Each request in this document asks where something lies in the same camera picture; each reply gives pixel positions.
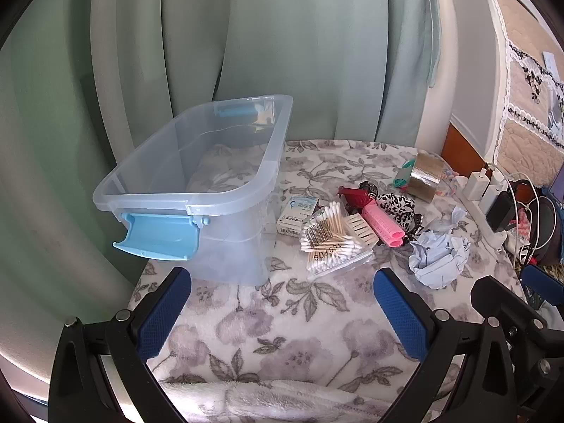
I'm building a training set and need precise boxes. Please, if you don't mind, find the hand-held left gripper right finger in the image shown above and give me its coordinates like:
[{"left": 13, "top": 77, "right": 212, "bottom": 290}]
[{"left": 374, "top": 267, "right": 532, "bottom": 423}]

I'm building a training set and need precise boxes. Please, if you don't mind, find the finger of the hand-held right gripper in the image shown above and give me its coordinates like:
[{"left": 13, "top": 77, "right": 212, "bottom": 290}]
[
  {"left": 520, "top": 264, "right": 564, "bottom": 307},
  {"left": 471, "top": 275, "right": 564, "bottom": 423}
]

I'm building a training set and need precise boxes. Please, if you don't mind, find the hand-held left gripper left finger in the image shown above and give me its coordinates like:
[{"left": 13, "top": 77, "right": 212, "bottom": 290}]
[{"left": 48, "top": 266, "right": 195, "bottom": 423}]

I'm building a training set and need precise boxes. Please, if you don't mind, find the pink hair roller clip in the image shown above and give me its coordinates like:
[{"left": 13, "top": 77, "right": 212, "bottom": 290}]
[{"left": 362, "top": 198, "right": 406, "bottom": 247}]

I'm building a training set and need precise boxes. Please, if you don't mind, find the leopard print scrunchie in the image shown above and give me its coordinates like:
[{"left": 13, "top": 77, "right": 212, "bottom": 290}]
[{"left": 374, "top": 191, "right": 424, "bottom": 241}]

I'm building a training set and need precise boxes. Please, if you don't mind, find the clear plastic storage container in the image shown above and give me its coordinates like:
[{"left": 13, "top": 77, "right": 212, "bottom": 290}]
[{"left": 92, "top": 94, "right": 294, "bottom": 285}]

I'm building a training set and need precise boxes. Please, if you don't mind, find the red hair claw clip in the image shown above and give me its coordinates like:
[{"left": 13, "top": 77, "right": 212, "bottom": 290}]
[{"left": 337, "top": 186, "right": 375, "bottom": 214}]

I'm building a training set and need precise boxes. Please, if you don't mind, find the brown tape roll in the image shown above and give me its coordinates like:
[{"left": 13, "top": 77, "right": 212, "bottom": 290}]
[{"left": 405, "top": 151, "right": 446, "bottom": 203}]

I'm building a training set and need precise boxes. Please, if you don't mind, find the white medicine box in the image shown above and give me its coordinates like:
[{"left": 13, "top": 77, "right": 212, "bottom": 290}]
[{"left": 277, "top": 196, "right": 320, "bottom": 236}]

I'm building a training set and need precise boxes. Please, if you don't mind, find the dark round pot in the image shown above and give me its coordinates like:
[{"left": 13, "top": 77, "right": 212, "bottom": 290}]
[{"left": 526, "top": 185, "right": 564, "bottom": 269}]

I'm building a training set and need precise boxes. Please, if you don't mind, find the black plug adapter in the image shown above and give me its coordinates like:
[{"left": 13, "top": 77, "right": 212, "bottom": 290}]
[{"left": 486, "top": 194, "right": 517, "bottom": 233}]

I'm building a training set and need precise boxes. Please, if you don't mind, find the bag of cotton swabs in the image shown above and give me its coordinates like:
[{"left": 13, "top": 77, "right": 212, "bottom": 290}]
[{"left": 300, "top": 202, "right": 375, "bottom": 280}]

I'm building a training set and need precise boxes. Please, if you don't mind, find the crumpled white tissue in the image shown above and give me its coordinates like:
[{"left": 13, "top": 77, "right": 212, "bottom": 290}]
[{"left": 434, "top": 207, "right": 470, "bottom": 234}]

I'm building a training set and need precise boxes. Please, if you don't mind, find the floral fleece blanket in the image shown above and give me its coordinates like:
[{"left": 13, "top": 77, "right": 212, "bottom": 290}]
[{"left": 99, "top": 140, "right": 536, "bottom": 423}]

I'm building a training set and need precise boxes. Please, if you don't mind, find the white plug adapter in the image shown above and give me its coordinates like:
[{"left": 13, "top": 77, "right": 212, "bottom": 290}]
[
  {"left": 482, "top": 172, "right": 508, "bottom": 212},
  {"left": 466, "top": 170, "right": 490, "bottom": 200}
]

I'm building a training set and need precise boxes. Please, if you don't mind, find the orange wooden board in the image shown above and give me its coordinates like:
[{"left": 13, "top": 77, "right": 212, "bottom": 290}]
[{"left": 443, "top": 121, "right": 486, "bottom": 172}]

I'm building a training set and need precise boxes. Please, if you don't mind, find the quilted lace cover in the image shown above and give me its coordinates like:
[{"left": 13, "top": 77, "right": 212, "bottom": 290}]
[{"left": 458, "top": 0, "right": 564, "bottom": 164}]

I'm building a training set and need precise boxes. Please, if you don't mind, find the white rounded appliance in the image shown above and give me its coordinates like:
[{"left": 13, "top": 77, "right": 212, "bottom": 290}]
[{"left": 448, "top": 0, "right": 507, "bottom": 164}]

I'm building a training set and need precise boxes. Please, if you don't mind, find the green curtain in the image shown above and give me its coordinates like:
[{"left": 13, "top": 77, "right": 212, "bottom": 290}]
[{"left": 0, "top": 0, "right": 442, "bottom": 388}]

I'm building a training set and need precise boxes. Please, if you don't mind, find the white cable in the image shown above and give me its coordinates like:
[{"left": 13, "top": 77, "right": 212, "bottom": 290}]
[{"left": 489, "top": 163, "right": 545, "bottom": 267}]

